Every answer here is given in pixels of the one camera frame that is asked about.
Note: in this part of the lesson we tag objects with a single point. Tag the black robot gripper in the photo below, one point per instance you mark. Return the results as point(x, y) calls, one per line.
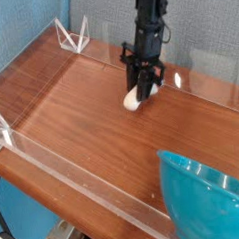
point(146, 49)

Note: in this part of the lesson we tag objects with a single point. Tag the white mushroom with brown cap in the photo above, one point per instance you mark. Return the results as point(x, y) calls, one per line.
point(132, 102)

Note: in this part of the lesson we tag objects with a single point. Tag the blue plastic bowl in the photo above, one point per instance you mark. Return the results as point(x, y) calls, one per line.
point(202, 202)

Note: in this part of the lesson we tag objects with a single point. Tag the clear acrylic back barrier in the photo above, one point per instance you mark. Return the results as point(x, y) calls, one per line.
point(207, 76)

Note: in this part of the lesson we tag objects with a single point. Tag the clear acrylic barrier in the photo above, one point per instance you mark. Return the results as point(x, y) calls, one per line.
point(207, 76)
point(94, 206)
point(30, 73)

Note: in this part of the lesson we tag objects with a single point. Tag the clear acrylic left barrier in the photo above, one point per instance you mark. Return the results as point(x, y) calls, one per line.
point(30, 73)

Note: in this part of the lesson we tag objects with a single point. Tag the clear acrylic front barrier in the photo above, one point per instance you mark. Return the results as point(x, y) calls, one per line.
point(94, 206)

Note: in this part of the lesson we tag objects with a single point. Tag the clear acrylic corner bracket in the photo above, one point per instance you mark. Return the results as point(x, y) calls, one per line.
point(71, 41)

